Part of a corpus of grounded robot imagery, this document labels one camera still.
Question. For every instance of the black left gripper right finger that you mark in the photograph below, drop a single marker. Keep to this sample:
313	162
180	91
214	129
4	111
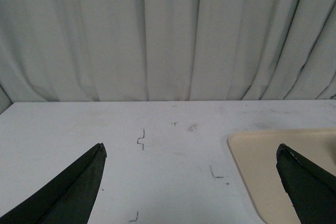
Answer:
310	188

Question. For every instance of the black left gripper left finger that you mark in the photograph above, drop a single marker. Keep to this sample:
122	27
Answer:
67	198

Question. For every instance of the beige rectangular plastic tray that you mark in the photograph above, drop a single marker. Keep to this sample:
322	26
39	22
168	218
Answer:
255	156

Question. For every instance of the white pleated curtain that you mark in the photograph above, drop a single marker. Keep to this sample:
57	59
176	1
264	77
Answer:
166	50

